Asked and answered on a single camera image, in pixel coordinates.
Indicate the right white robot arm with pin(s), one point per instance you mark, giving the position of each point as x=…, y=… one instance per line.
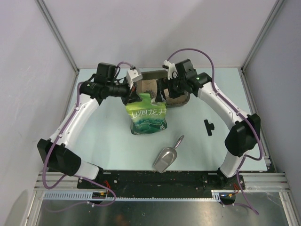
x=244, y=129

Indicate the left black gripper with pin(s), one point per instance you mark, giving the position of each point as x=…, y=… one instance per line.
x=131, y=95

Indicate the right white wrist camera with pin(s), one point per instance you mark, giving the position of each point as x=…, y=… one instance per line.
x=171, y=70

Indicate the aluminium frame rail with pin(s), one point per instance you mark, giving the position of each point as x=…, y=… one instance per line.
x=258, y=182

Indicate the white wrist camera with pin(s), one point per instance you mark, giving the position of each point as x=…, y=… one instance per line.
x=133, y=76
x=171, y=70

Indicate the black bag clip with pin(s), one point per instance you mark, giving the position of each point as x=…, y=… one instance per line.
x=209, y=127

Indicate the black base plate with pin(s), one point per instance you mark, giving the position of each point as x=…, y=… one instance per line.
x=170, y=184

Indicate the green litter bag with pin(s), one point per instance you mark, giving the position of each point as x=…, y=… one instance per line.
x=147, y=116

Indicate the metal scoop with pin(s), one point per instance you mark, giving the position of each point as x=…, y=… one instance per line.
x=166, y=157

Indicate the grey cable duct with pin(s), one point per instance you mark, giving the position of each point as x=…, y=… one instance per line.
x=100, y=196

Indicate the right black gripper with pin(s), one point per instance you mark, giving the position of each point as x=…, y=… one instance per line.
x=163, y=84

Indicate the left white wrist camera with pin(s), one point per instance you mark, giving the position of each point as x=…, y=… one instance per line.
x=133, y=76

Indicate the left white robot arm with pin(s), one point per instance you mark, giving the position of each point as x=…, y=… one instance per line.
x=57, y=151

